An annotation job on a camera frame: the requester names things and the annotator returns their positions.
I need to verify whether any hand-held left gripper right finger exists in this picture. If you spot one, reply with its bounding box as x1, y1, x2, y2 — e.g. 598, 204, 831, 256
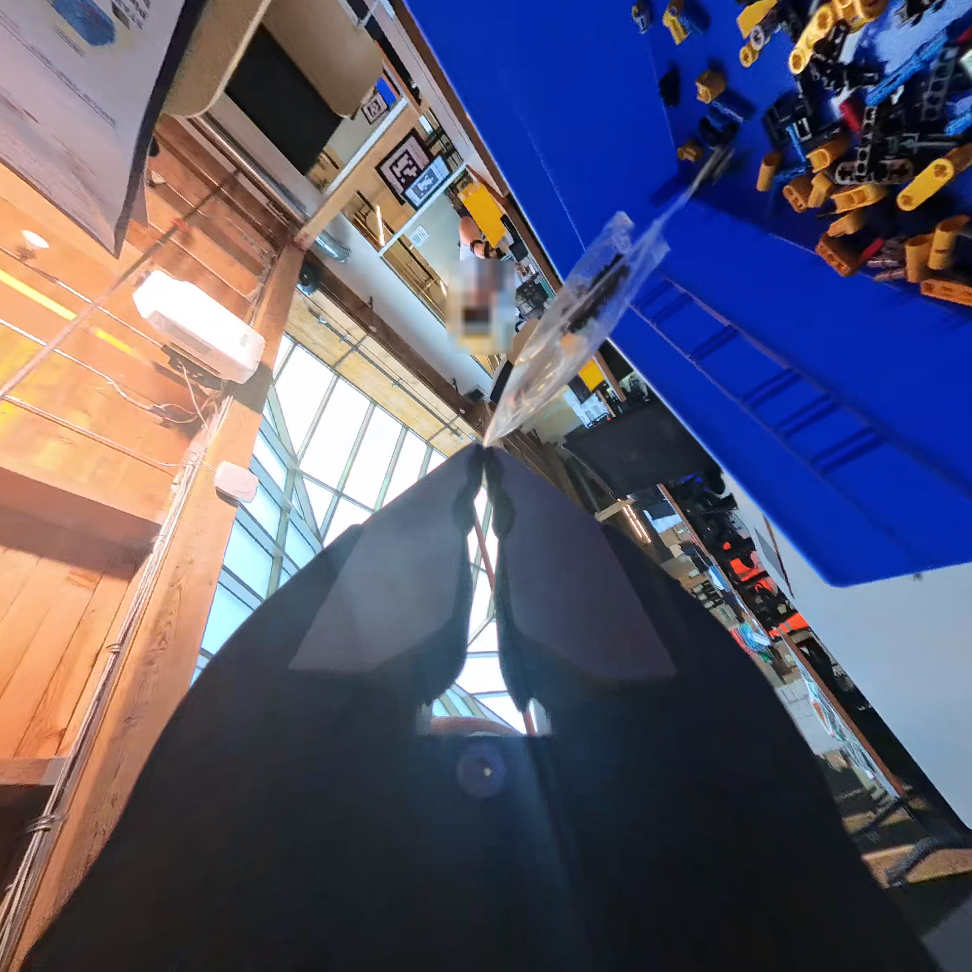
489, 447, 677, 711

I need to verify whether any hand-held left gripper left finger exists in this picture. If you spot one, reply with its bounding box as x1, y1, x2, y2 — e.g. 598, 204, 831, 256
289, 445, 484, 707

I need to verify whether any small wall screen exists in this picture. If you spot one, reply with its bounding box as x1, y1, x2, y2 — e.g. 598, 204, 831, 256
402, 155, 451, 211

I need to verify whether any black monitor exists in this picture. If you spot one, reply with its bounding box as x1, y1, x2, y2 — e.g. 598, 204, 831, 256
565, 398, 724, 496

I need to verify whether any clear plastic bag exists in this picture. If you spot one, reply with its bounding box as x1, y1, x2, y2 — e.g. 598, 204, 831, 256
483, 144, 736, 448

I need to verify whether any white ceiling projector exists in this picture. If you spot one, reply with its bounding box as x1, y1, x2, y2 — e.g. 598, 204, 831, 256
133, 269, 267, 384

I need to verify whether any pile of lego pieces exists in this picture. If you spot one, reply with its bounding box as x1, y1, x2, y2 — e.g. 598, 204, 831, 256
632, 0, 972, 306

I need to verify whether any small white wireless box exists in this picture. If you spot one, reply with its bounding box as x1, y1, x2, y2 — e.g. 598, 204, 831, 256
214, 461, 259, 504

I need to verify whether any beige hanging panel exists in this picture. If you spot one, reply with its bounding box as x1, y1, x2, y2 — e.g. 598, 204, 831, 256
163, 0, 384, 177

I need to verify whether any printed wall poster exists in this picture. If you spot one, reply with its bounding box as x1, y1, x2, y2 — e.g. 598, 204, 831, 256
0, 0, 206, 257

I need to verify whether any black and white marker sign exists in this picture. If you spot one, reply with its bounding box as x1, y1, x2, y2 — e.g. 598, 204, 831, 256
376, 131, 434, 202

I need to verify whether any blue plastic bin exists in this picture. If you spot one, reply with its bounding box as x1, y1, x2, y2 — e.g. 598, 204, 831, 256
402, 0, 972, 589

